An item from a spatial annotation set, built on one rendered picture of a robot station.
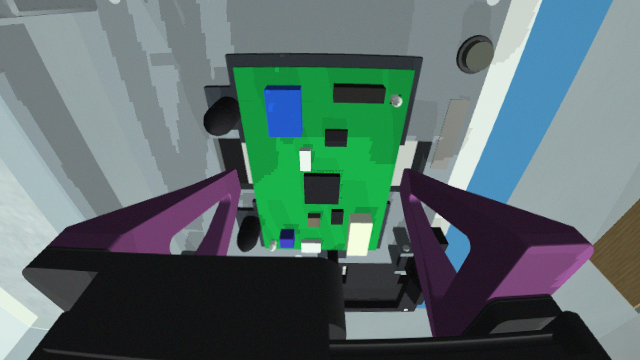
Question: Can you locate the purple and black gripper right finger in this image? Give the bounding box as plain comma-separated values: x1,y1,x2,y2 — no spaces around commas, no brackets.
399,168,594,337

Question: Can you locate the green circuit board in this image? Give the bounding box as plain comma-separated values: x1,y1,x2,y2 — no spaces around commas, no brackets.
233,66,415,256

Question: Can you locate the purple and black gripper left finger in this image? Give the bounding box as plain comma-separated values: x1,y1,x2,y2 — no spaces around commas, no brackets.
47,169,241,255

